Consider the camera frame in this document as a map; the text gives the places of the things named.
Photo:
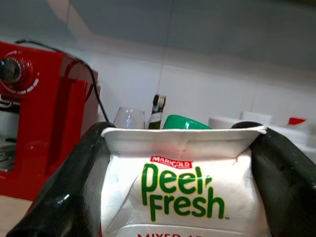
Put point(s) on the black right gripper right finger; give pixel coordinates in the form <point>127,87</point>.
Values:
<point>286,182</point>

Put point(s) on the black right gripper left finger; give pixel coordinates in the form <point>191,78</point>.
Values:
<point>66,192</point>

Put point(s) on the white Peel Fresh juice carton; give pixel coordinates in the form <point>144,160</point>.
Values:
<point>177,148</point>

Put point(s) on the small red item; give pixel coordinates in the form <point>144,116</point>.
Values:
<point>296,121</point>

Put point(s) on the red coffee machine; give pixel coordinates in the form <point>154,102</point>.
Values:
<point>44,123</point>

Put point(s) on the clear wine glass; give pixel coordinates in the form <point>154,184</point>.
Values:
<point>129,119</point>

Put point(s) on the dark glass bottle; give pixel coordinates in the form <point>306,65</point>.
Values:
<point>156,113</point>

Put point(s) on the green bowl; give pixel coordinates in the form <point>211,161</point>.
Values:
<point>182,122</point>

